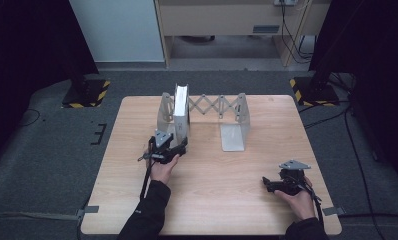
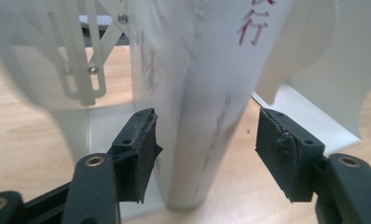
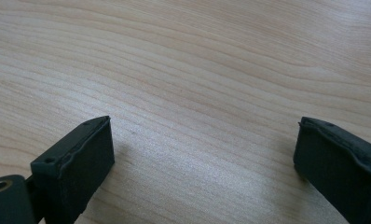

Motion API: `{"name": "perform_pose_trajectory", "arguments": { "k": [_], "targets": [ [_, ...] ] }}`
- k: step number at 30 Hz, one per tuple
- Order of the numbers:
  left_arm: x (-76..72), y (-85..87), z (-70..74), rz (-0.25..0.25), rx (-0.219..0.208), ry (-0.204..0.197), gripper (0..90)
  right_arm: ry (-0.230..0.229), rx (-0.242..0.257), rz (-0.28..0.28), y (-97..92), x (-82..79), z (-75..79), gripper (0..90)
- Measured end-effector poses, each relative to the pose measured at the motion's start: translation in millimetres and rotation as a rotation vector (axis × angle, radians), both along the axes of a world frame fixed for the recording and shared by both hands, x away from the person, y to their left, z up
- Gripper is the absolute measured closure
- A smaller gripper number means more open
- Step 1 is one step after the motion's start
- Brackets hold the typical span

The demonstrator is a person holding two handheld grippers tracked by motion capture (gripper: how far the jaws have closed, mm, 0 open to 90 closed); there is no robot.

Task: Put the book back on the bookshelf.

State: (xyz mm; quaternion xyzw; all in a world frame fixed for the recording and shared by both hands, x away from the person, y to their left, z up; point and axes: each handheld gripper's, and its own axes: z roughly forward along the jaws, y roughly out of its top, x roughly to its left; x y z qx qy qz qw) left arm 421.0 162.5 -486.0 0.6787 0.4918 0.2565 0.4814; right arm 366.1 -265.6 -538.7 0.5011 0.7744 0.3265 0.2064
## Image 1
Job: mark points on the grey metal expandable book rack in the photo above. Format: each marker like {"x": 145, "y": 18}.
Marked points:
{"x": 233, "y": 133}

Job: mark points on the striped black stand base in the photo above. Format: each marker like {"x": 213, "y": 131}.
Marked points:
{"x": 87, "y": 93}
{"x": 315, "y": 91}

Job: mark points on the person's right hand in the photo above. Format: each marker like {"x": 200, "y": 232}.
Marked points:
{"x": 302, "y": 203}

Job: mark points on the white power strip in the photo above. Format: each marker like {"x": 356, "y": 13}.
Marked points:
{"x": 284, "y": 2}

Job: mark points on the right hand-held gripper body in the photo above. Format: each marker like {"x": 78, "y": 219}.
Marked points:
{"x": 292, "y": 180}

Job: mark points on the white panel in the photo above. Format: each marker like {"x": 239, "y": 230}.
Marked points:
{"x": 117, "y": 30}

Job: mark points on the dark curtain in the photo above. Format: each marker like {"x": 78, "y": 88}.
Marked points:
{"x": 373, "y": 50}
{"x": 27, "y": 66}

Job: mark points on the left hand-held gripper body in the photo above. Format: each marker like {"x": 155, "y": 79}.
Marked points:
{"x": 162, "y": 146}

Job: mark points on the person's left hand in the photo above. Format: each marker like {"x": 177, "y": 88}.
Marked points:
{"x": 162, "y": 171}

